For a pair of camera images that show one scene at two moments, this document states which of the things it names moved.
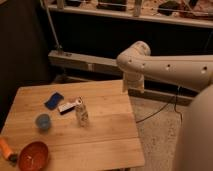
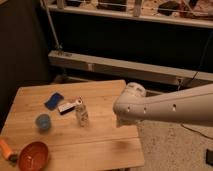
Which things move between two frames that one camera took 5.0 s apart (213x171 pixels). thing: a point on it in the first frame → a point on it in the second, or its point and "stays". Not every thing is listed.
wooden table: [82, 126] stays
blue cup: [43, 122] stays
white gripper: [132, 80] → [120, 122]
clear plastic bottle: [82, 114] stays
